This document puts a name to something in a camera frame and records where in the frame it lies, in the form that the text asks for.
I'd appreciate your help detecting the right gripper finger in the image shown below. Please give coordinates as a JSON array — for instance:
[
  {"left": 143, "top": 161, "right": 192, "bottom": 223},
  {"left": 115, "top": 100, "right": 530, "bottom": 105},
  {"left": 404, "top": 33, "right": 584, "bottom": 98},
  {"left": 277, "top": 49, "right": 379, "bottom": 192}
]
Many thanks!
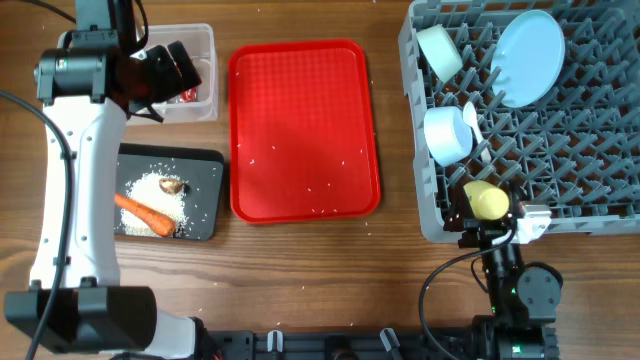
[
  {"left": 508, "top": 181, "right": 525, "bottom": 216},
  {"left": 443, "top": 187, "right": 465, "bottom": 232}
]

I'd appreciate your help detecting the yellow cup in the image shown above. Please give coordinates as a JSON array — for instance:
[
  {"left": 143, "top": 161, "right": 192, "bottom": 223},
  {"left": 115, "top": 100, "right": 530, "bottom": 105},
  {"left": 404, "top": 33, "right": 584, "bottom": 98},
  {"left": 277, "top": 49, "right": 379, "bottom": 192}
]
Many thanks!
[{"left": 463, "top": 180, "right": 510, "bottom": 221}]

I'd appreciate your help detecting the red snack wrapper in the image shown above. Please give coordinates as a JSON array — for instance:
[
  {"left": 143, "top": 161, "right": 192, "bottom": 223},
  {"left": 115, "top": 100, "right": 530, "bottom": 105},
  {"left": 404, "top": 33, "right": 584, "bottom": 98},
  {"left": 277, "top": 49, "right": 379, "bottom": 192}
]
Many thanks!
[{"left": 178, "top": 87, "right": 198, "bottom": 103}]

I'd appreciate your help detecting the light blue bowl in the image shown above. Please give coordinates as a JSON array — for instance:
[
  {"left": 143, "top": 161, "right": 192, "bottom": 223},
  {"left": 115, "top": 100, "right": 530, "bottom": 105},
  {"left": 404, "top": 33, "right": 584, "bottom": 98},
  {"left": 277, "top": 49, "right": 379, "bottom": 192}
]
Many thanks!
[{"left": 424, "top": 106, "right": 473, "bottom": 167}]

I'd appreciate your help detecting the white plastic spoon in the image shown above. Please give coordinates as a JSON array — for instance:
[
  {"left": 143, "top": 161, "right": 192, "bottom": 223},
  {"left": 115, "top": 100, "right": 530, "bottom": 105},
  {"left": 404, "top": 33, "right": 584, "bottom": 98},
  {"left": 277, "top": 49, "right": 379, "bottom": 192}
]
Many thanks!
[{"left": 462, "top": 101, "right": 491, "bottom": 163}]

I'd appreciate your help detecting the brown mushroom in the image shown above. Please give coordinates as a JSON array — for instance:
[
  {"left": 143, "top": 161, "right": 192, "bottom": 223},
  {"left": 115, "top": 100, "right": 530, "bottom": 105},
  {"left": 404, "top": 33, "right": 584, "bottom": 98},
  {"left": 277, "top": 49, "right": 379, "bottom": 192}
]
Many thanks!
[{"left": 158, "top": 177, "right": 184, "bottom": 195}]

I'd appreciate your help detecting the white rice pile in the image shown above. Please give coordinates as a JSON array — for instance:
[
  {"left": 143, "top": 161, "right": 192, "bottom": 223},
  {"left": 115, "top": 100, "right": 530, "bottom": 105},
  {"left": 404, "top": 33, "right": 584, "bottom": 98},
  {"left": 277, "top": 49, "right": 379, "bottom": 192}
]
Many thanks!
[{"left": 119, "top": 172, "right": 189, "bottom": 237}]

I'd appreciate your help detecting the light blue plate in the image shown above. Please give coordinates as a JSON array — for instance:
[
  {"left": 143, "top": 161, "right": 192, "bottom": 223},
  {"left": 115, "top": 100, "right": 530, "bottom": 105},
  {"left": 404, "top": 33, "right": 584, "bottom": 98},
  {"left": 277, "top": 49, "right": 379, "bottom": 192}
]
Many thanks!
[{"left": 491, "top": 10, "right": 565, "bottom": 108}]

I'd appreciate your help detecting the orange carrot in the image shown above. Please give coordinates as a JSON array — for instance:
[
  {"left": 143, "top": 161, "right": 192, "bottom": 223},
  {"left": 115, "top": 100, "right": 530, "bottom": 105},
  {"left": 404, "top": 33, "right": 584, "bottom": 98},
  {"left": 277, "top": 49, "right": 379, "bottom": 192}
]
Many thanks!
[{"left": 114, "top": 193, "right": 177, "bottom": 237}]

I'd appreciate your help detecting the green bowl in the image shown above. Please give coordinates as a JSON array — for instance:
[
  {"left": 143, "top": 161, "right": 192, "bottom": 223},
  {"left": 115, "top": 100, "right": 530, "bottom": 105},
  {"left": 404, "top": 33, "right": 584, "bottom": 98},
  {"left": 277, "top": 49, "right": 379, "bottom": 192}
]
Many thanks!
[{"left": 416, "top": 24, "right": 463, "bottom": 83}]

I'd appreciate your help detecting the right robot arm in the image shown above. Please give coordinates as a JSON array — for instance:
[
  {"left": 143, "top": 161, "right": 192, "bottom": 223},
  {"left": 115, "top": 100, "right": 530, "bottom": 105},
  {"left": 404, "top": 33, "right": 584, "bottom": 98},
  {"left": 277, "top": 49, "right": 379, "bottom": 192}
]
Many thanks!
[{"left": 444, "top": 180, "right": 563, "bottom": 360}]

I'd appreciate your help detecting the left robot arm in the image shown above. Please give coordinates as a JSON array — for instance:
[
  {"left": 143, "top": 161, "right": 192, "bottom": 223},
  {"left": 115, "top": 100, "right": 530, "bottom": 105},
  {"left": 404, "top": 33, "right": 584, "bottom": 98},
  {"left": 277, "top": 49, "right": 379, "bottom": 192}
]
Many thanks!
[{"left": 4, "top": 1, "right": 220, "bottom": 359}]

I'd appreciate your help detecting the grey dishwasher rack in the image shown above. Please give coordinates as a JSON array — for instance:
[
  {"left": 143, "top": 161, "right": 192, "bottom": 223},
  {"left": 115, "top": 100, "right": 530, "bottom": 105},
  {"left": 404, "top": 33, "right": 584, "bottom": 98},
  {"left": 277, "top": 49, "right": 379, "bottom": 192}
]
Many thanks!
[{"left": 398, "top": 1, "right": 639, "bottom": 243}]

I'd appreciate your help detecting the black waste tray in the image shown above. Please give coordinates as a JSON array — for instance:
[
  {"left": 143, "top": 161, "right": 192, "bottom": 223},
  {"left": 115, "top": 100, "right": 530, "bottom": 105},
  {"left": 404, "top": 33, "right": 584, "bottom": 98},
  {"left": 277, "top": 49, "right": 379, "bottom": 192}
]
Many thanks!
[{"left": 116, "top": 144, "right": 224, "bottom": 241}]

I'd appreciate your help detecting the clear plastic bin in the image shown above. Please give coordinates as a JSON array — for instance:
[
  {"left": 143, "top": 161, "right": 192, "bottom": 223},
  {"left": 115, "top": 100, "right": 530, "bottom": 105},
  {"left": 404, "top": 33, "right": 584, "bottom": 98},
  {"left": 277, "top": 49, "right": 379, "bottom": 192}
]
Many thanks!
[{"left": 57, "top": 23, "right": 220, "bottom": 126}]

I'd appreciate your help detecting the red serving tray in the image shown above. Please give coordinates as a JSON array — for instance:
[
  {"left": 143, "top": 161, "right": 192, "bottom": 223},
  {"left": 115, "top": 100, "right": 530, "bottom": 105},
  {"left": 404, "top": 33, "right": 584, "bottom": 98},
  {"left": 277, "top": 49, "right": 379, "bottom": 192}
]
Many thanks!
[{"left": 228, "top": 39, "right": 381, "bottom": 224}]

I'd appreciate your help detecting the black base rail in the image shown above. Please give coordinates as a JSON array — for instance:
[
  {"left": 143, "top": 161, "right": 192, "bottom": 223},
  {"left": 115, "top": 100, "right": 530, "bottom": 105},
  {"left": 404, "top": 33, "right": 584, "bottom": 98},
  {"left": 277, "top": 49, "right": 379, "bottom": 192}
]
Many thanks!
[{"left": 199, "top": 327, "right": 560, "bottom": 360}]

